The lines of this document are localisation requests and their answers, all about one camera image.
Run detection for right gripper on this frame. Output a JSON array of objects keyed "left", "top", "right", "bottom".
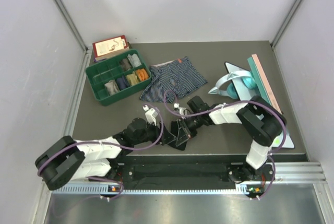
[{"left": 177, "top": 112, "right": 204, "bottom": 146}]

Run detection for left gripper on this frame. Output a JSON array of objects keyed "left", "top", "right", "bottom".
[{"left": 133, "top": 119, "right": 176, "bottom": 146}]

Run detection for black underwear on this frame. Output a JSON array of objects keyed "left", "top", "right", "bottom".
[{"left": 161, "top": 121, "right": 197, "bottom": 151}]

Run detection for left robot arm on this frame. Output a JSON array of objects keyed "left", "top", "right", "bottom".
[{"left": 35, "top": 118, "right": 176, "bottom": 191}]

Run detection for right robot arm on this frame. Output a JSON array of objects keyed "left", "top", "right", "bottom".
[{"left": 171, "top": 96, "right": 287, "bottom": 180}]

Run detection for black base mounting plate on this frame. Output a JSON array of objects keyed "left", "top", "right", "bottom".
[{"left": 88, "top": 156, "right": 277, "bottom": 184}]

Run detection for navy rolled sock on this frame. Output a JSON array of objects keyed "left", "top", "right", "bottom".
[{"left": 116, "top": 76, "right": 130, "bottom": 90}]

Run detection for beige rolled sock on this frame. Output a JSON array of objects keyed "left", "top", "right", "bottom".
[{"left": 104, "top": 79, "right": 120, "bottom": 96}]

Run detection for mustard rolled sock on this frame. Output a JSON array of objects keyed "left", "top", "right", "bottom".
[{"left": 126, "top": 74, "right": 140, "bottom": 86}]

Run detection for orange rolled sock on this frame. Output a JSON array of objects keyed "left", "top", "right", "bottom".
[{"left": 136, "top": 68, "right": 149, "bottom": 81}]

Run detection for striped blue boxer shorts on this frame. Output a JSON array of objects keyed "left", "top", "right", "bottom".
[{"left": 139, "top": 56, "right": 207, "bottom": 103}]

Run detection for brown rolled sock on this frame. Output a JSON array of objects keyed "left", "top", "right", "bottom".
[{"left": 120, "top": 58, "right": 132, "bottom": 72}]

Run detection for green compartment tray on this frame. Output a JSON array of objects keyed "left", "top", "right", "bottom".
[{"left": 85, "top": 49, "right": 152, "bottom": 106}]

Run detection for grey rolled sock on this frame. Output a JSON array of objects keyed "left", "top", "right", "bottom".
[{"left": 127, "top": 54, "right": 141, "bottom": 67}]

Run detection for light blue tablet board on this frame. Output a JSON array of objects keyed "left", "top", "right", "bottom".
[{"left": 224, "top": 62, "right": 295, "bottom": 149}]

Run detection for red and cream book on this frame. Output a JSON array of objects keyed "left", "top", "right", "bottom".
[{"left": 92, "top": 35, "right": 130, "bottom": 63}]

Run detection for teal and pink book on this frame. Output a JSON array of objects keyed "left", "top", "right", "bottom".
[{"left": 247, "top": 54, "right": 282, "bottom": 113}]

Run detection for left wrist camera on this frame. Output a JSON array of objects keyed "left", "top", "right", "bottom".
[{"left": 143, "top": 104, "right": 158, "bottom": 126}]

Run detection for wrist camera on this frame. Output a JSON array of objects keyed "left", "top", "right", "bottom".
[
  {"left": 143, "top": 104, "right": 158, "bottom": 126},
  {"left": 173, "top": 103, "right": 189, "bottom": 116}
]

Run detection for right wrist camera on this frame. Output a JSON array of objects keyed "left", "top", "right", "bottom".
[{"left": 173, "top": 103, "right": 189, "bottom": 116}]

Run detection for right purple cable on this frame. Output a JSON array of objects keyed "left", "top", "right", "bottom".
[{"left": 163, "top": 90, "right": 288, "bottom": 201}]

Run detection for white slotted cable duct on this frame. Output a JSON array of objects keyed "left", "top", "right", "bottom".
[{"left": 52, "top": 183, "right": 261, "bottom": 195}]

